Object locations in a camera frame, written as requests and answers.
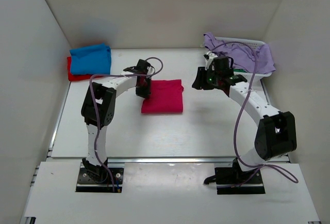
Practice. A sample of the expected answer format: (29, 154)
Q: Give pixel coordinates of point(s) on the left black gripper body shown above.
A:
(143, 89)

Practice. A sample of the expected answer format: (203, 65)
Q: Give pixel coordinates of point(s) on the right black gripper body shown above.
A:
(213, 77)

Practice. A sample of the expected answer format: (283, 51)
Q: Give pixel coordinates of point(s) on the magenta t shirt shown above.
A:
(166, 98)

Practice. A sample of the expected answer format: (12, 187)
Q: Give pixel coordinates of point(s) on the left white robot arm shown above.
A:
(98, 112)

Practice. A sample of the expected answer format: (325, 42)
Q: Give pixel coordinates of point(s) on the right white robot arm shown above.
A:
(276, 131)

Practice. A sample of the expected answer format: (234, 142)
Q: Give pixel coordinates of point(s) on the green t shirt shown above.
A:
(239, 70)

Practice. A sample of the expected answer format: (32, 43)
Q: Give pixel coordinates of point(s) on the lavender t shirt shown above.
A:
(243, 56)

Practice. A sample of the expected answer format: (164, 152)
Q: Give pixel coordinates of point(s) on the white plastic laundry basket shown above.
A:
(252, 44)

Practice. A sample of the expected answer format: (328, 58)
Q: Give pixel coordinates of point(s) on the folded blue t shirt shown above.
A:
(93, 51)

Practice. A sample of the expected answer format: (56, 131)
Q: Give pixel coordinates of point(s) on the folded red t shirt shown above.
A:
(77, 77)

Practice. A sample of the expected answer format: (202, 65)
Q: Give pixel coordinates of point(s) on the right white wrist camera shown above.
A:
(209, 57)

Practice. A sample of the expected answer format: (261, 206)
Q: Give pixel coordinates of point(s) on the aluminium rail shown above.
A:
(171, 160)

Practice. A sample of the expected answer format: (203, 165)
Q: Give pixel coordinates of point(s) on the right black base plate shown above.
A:
(230, 181)

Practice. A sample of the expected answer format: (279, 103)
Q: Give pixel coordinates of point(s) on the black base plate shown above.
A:
(230, 181)
(87, 184)

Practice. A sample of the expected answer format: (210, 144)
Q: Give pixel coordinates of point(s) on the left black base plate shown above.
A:
(87, 184)

